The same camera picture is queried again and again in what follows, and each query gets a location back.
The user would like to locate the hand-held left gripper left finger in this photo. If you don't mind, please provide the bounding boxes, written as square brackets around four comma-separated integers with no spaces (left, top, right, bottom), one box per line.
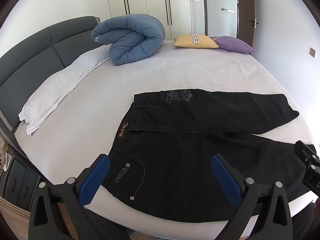
[28,154,110,240]

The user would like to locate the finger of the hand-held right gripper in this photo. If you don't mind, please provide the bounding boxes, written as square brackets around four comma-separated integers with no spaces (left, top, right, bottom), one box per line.
[302,166,320,196]
[294,141,320,167]

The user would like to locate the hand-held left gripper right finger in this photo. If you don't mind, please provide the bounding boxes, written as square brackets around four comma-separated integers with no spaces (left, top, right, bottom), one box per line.
[211,153,293,240]

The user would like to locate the black denim pants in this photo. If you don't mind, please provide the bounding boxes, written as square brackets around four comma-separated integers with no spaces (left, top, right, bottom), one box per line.
[101,88,316,224]

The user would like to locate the dark grey nightstand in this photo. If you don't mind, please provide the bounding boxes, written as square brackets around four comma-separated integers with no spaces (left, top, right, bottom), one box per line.
[0,152,40,210]

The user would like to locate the clutter of papers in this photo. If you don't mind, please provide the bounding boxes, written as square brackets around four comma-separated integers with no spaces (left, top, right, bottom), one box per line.
[0,142,12,173]

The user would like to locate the white pillow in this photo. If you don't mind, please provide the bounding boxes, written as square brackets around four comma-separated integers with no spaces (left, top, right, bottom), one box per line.
[18,45,112,137]

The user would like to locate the purple cushion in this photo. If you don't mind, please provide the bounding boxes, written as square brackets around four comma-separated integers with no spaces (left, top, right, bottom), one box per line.
[209,36,255,54]

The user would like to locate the grey padded headboard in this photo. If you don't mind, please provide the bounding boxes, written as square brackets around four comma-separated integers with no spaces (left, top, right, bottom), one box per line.
[0,16,104,130]

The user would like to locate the yellow cushion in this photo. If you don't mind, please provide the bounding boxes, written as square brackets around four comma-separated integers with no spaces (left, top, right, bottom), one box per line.
[174,33,220,49]

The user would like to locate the rolled blue duvet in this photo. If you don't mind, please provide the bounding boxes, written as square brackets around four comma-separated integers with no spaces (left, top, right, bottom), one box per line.
[90,15,166,66]

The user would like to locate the dark brown door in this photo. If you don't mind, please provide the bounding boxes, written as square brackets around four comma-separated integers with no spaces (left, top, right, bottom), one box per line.
[202,0,258,48]

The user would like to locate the white wardrobe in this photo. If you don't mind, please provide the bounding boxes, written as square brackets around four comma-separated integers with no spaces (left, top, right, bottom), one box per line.
[105,0,193,40]

